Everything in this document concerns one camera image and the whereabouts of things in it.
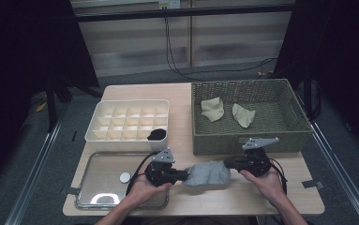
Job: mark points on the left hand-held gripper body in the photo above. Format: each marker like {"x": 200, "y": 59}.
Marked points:
{"x": 160, "y": 175}

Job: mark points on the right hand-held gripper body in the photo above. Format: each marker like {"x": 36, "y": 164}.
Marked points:
{"x": 257, "y": 164}

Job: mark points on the grey sock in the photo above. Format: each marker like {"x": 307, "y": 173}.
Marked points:
{"x": 192, "y": 183}
{"x": 208, "y": 173}

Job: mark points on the black sock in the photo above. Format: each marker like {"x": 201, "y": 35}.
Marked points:
{"x": 152, "y": 137}
{"x": 160, "y": 133}

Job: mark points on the cream divided organizer box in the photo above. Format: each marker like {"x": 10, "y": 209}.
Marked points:
{"x": 127, "y": 143}

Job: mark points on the pale green sock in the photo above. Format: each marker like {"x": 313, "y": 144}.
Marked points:
{"x": 244, "y": 115}
{"x": 213, "y": 109}

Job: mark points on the clear plastic lid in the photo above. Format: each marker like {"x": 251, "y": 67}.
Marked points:
{"x": 105, "y": 168}

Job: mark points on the green woven basket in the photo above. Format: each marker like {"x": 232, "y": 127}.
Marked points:
{"x": 286, "y": 112}

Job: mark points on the person's left hand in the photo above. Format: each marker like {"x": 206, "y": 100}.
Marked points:
{"x": 142, "y": 193}

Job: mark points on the person's right hand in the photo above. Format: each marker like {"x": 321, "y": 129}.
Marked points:
{"x": 271, "y": 187}

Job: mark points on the white round lid knob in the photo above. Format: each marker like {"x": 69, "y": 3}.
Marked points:
{"x": 125, "y": 177}

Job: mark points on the grey tape strip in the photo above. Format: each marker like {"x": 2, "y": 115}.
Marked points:
{"x": 311, "y": 184}
{"x": 72, "y": 191}

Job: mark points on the black metal stand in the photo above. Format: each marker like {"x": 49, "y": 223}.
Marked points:
{"x": 51, "y": 106}

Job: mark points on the black curtain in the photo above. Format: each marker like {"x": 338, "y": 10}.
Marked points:
{"x": 17, "y": 62}
{"x": 339, "y": 47}

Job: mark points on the black horizontal bar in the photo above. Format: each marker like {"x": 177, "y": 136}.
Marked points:
{"x": 183, "y": 13}

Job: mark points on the metal floor rail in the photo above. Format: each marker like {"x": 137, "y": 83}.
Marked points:
{"x": 342, "y": 175}
{"x": 33, "y": 178}

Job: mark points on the white wall socket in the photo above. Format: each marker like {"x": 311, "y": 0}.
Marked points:
{"x": 169, "y": 3}

